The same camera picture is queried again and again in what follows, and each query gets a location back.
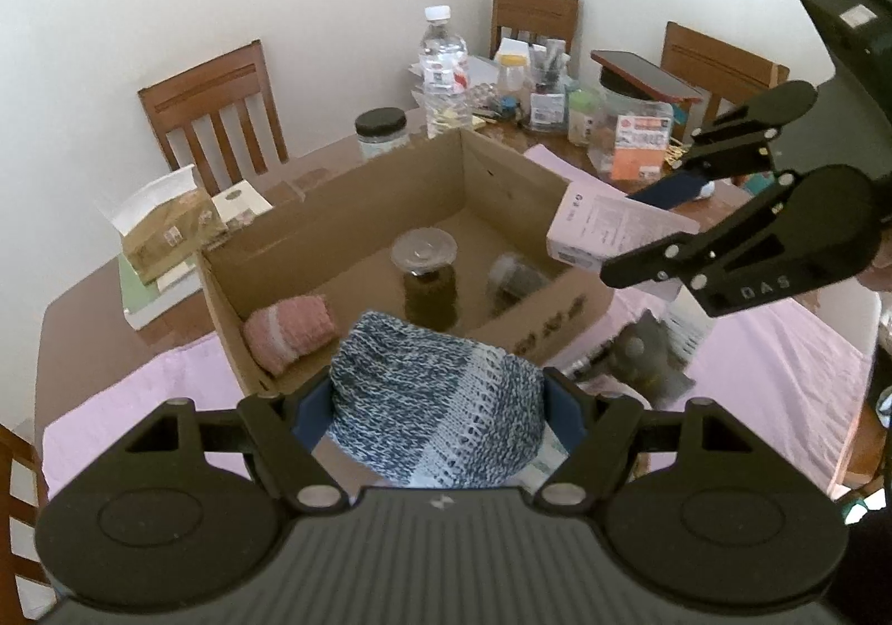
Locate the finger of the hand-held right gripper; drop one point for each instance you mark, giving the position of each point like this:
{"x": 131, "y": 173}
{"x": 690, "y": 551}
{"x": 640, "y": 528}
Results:
{"x": 669, "y": 191}
{"x": 641, "y": 266}

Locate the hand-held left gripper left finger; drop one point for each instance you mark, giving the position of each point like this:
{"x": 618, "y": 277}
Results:
{"x": 310, "y": 412}

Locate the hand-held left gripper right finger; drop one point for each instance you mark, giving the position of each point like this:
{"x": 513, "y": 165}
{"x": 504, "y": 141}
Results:
{"x": 564, "y": 412}

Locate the pink carton box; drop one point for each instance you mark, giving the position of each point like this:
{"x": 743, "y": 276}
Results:
{"x": 599, "y": 228}

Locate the pink knitted sock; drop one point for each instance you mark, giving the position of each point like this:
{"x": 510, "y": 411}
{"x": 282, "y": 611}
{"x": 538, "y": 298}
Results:
{"x": 289, "y": 332}

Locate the clear jar of grey screws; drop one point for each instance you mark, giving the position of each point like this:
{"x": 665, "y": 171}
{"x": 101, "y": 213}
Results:
{"x": 519, "y": 283}

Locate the blue grey knitted sock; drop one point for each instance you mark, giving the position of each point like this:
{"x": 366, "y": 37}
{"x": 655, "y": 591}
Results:
{"x": 432, "y": 388}

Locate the clear jar with dark contents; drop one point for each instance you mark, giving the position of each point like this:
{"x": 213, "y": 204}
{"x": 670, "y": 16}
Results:
{"x": 425, "y": 276}

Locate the brown cardboard box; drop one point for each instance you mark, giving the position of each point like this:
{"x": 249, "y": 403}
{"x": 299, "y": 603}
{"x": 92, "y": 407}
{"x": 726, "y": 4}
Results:
{"x": 313, "y": 228}

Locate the brown wooden desktop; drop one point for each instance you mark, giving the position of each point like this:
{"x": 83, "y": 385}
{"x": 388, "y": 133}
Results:
{"x": 90, "y": 332}

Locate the yellow dried flowers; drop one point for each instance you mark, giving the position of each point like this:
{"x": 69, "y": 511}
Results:
{"x": 674, "y": 152}

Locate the orange packet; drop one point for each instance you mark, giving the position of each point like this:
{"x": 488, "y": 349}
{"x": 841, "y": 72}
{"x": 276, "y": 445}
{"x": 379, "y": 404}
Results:
{"x": 641, "y": 147}

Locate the clear plastic tub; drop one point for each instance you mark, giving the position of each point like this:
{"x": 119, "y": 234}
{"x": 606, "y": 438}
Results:
{"x": 627, "y": 106}

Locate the green lidded bottle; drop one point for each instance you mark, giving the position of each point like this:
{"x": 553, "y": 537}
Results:
{"x": 585, "y": 116}

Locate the dark red smartphone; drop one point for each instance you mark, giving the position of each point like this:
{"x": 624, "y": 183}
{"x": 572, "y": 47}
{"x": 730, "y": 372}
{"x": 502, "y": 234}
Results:
{"x": 641, "y": 74}

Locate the wooden chair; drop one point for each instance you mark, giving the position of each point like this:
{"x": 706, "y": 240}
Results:
{"x": 202, "y": 88}
{"x": 725, "y": 60}
{"x": 533, "y": 12}
{"x": 17, "y": 499}

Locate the small white label bottle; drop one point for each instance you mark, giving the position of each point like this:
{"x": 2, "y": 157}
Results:
{"x": 547, "y": 109}

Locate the pink tablecloth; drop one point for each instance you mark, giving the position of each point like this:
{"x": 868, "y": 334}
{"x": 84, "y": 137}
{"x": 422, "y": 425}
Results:
{"x": 139, "y": 402}

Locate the bottle with yellow lid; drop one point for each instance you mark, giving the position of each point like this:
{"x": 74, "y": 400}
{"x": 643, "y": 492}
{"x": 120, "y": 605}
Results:
{"x": 512, "y": 81}

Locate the green book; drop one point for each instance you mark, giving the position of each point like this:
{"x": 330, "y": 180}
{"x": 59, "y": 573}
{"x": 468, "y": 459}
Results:
{"x": 139, "y": 304}

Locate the pill blister packs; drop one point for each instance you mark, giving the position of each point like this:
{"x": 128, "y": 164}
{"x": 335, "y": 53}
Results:
{"x": 484, "y": 97}

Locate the yellow sticky notes pad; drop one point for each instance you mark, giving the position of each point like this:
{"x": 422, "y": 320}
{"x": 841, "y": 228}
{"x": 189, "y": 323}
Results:
{"x": 470, "y": 120}

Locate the cream booklet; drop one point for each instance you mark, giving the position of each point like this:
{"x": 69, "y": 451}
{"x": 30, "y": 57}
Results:
{"x": 240, "y": 200}

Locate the brown tissue box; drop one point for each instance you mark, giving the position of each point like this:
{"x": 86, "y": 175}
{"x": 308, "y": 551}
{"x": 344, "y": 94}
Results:
{"x": 167, "y": 235}

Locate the clear plastic water bottle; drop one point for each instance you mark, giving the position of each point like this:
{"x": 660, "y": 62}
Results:
{"x": 442, "y": 74}

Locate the glass jar with black lid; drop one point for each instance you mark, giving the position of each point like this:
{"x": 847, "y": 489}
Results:
{"x": 380, "y": 134}

